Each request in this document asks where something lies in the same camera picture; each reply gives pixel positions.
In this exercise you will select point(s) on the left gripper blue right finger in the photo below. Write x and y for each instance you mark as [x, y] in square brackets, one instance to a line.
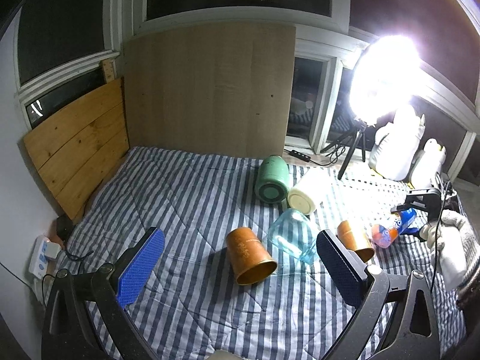
[345, 268]

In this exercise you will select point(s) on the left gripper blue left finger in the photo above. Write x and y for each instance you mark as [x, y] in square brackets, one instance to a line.
[134, 267]

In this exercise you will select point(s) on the blue orange Arctic Ocean cup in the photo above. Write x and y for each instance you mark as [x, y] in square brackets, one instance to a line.
[387, 231]

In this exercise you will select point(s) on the large copper patterned cup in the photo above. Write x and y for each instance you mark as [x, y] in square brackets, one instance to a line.
[355, 240]

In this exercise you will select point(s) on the white cream cup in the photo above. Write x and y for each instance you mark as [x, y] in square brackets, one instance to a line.
[309, 191]

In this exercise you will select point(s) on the small copper cup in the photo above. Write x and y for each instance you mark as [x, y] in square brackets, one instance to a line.
[250, 261]

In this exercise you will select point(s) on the green cup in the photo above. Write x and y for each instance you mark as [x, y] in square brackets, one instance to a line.
[272, 180]

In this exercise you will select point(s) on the small plush penguin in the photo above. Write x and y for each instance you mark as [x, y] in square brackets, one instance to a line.
[427, 165]

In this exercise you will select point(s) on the large plush penguin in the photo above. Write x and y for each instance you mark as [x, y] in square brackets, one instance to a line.
[394, 147]

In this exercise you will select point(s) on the clear blue glass jar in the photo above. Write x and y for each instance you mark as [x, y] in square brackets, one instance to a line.
[295, 234]

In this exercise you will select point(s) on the striped blue white bedsheet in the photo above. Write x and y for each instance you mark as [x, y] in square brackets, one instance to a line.
[190, 305]

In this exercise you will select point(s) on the black tripod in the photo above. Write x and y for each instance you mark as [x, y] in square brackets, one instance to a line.
[350, 140]

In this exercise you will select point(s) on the black power strip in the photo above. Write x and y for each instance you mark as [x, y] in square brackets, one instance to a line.
[301, 156]

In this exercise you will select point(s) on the wooden plank headboard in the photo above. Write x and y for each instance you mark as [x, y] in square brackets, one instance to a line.
[77, 147]

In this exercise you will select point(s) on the light beige wooden board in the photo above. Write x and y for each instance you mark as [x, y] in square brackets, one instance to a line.
[210, 90]

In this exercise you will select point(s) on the bright ring light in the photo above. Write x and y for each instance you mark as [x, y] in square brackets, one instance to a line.
[384, 78]

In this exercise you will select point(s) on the white window frame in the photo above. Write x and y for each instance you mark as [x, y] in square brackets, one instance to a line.
[329, 39]

